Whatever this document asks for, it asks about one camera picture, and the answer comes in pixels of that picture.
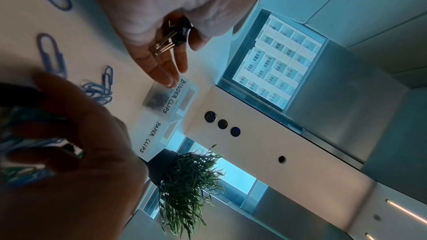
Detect person's left hand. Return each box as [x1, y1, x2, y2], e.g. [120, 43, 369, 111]
[0, 72, 149, 240]

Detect blue paper clips bunch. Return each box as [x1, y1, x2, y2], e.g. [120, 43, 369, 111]
[0, 106, 84, 188]

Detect black plant pot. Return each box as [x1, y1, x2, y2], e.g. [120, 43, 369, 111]
[144, 148, 180, 185]

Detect clear labelled paper clip box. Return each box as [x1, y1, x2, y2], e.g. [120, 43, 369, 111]
[131, 109, 185, 161]

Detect green potted plant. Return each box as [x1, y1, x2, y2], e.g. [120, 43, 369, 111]
[156, 144, 228, 237]

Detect clear labelled binder clip box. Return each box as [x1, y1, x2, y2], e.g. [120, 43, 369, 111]
[142, 76, 201, 119]

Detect pile of small blue clips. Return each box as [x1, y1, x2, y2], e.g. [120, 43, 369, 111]
[79, 65, 114, 106]

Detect black binder clips in box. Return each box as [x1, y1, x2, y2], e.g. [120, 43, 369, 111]
[146, 93, 168, 109]

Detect window with building view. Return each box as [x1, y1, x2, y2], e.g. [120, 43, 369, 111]
[216, 9, 328, 114]

